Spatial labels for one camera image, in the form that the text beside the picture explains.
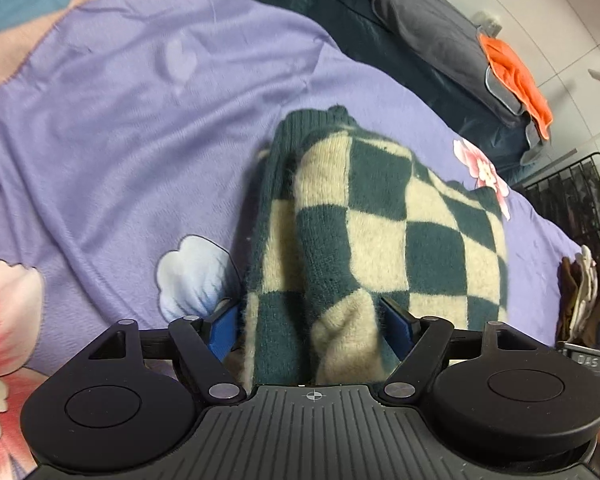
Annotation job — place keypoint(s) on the green cream checkered sweater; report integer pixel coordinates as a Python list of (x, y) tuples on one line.
[(380, 210)]

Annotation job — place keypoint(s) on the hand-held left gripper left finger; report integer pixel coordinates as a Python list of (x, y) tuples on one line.
[(225, 330)]

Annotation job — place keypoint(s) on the dark grey duvet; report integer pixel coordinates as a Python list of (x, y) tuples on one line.
[(430, 15)]

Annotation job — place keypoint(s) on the black metal rack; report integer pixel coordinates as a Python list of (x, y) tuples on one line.
[(575, 195)]

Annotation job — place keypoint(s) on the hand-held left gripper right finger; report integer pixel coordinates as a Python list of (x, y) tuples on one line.
[(399, 325)]

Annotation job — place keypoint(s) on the white garment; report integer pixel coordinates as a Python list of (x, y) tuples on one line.
[(587, 280)]

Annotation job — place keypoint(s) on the orange cloth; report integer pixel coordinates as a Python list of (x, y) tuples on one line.
[(517, 75)]

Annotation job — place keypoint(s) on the dark teal bed cover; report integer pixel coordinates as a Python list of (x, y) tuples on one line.
[(360, 30)]

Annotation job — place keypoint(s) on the brown garment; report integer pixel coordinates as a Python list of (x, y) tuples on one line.
[(570, 295)]

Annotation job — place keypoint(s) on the light grey cloth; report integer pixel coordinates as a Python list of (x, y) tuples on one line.
[(532, 135)]

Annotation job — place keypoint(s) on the small white object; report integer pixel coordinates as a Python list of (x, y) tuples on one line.
[(487, 21)]

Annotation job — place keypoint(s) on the purple floral bed sheet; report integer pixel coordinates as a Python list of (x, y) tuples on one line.
[(130, 135)]

